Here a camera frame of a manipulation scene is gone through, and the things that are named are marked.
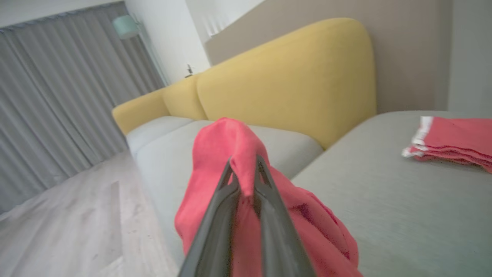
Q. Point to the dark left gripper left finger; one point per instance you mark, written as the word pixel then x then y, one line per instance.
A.
pixel 215 238

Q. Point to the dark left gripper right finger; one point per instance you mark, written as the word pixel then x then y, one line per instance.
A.
pixel 280 238

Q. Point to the red white jersey shirt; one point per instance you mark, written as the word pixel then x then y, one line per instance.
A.
pixel 226 142

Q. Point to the red shorts white stripe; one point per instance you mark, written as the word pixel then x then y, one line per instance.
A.
pixel 457 138

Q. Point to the large grey sofa seat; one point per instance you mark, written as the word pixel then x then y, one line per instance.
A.
pixel 403 215

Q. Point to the small yellow sofa backrest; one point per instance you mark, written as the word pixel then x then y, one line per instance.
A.
pixel 184 98

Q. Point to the yellow sofa armrest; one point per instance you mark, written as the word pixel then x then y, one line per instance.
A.
pixel 138 111

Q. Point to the large yellow sofa backrest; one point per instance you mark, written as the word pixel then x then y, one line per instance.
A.
pixel 292 80

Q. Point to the grey pleated curtain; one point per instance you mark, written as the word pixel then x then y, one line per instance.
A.
pixel 57 107

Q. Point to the mint green floor lamp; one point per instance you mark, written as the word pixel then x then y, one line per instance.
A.
pixel 126 26

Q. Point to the small black wall fixture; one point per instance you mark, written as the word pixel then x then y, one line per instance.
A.
pixel 189 70

